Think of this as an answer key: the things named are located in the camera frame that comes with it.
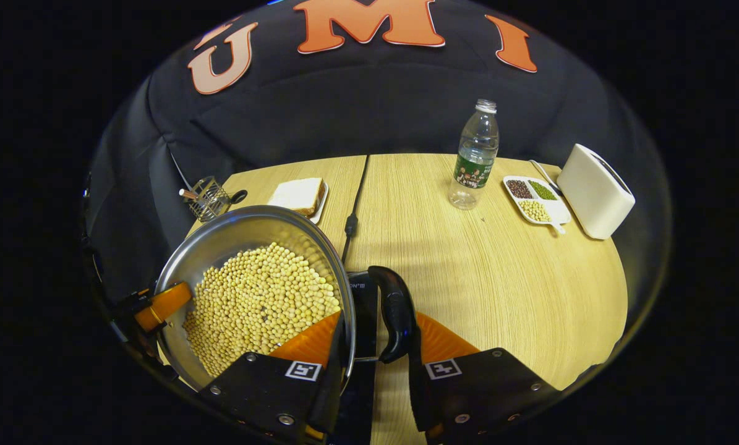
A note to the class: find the white toaster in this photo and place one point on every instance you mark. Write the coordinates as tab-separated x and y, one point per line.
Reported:
592	198

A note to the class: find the white divided plate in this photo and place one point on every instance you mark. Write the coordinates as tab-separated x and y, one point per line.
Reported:
558	213

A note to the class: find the clear plastic water bottle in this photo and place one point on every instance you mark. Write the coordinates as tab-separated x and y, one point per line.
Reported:
473	167

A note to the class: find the small wooden stick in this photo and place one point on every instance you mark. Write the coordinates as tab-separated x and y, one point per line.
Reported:
187	194

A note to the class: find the small pile of soybeans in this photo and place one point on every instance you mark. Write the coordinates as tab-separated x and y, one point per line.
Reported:
535	211

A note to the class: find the pile of green beans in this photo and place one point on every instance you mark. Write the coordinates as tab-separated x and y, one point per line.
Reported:
542	190

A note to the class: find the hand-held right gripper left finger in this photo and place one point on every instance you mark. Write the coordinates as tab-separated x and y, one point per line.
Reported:
335	383

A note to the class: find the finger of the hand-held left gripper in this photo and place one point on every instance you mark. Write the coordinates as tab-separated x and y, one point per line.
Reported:
165	305

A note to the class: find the large pile of soybeans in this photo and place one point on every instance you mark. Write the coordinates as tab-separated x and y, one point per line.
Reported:
252	303

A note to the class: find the small white plate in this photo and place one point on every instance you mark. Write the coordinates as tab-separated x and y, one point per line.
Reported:
321	211

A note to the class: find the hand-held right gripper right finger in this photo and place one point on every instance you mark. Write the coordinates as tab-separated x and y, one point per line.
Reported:
415	395

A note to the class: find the black induction cooktop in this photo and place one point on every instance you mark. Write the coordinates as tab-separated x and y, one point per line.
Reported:
363	309

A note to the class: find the pile of red beans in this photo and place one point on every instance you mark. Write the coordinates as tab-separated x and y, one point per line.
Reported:
519	189

